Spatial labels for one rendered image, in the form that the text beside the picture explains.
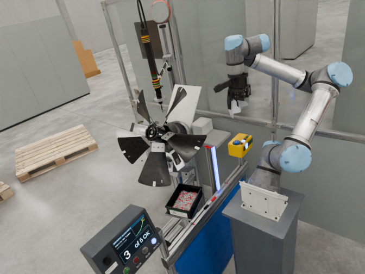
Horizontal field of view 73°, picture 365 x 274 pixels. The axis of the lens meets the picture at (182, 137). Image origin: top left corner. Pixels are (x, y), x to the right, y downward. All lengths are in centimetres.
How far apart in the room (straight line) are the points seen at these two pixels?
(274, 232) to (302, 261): 116
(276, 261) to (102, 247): 83
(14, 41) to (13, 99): 128
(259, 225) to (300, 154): 38
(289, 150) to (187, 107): 98
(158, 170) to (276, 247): 82
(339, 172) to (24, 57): 645
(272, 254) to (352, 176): 98
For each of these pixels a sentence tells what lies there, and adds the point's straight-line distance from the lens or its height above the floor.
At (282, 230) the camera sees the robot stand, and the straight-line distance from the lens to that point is 125.
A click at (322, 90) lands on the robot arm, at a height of 150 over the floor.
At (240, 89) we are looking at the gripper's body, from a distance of 113.
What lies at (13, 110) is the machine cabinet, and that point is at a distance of 693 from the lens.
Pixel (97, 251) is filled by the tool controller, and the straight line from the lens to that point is 99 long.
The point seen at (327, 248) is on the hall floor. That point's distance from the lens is 250.
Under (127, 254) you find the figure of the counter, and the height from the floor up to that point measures 116.
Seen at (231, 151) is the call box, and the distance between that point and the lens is 168.
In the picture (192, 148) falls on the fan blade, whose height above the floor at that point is 116.
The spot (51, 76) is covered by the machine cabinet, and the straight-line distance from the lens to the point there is 712.
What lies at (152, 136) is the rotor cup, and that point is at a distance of 164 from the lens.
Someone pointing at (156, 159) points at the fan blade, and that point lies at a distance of 166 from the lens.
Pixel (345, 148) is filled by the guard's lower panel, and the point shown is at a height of 90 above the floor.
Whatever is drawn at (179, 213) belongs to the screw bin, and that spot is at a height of 84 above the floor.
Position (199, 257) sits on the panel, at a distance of 169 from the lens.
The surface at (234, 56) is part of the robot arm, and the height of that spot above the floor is 171.
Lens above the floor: 197
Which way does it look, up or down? 30 degrees down
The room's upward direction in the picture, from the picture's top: 11 degrees counter-clockwise
